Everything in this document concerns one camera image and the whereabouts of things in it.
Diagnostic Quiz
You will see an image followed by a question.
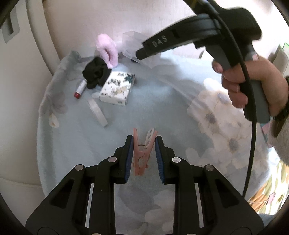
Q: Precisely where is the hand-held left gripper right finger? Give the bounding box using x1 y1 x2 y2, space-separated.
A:
155 136 264 235

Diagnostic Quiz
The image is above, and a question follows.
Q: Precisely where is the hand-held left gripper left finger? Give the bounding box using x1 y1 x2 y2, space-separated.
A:
25 135 134 235

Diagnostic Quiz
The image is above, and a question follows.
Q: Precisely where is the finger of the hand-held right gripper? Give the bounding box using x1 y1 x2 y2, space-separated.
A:
135 13 222 61

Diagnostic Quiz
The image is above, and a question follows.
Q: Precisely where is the pink clothespin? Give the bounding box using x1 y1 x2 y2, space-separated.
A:
133 128 158 177

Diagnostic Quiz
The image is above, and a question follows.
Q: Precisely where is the clear plastic box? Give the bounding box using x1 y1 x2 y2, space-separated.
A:
122 31 159 69

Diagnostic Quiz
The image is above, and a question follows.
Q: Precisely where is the person's right hand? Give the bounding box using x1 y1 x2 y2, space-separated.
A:
212 55 289 116

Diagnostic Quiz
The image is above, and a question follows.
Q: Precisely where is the pale blue floral bedsheet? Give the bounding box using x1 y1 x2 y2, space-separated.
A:
37 45 285 235

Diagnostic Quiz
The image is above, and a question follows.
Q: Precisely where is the beige padded headboard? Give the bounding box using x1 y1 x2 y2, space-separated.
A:
270 45 289 76

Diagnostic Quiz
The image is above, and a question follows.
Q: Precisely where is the pink fluffy puff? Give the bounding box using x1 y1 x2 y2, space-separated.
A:
95 34 119 69

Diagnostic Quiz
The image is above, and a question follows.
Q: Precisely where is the white patterned small box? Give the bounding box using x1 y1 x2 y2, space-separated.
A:
99 70 135 106

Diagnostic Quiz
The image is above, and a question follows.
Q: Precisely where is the black scrunchie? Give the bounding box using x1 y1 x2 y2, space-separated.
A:
82 57 112 89

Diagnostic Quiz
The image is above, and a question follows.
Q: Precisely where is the white red-capped tube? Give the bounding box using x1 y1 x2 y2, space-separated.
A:
74 80 87 99

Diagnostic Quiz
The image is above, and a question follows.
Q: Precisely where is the yellow floral blanket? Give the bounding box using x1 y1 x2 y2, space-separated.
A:
248 158 289 215

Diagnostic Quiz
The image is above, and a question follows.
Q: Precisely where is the white sliding door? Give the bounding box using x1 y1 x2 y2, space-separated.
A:
0 0 62 188

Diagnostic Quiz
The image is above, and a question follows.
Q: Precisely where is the clear tape ring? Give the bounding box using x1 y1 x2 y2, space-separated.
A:
88 97 108 127

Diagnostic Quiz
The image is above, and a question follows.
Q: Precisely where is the black cable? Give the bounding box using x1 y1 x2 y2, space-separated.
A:
204 0 258 197

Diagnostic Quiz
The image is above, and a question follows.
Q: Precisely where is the dark wrist strap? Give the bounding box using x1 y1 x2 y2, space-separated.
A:
272 77 289 138

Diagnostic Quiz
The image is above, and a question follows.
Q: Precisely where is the grey recessed door handle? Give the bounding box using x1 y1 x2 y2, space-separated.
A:
0 6 21 44

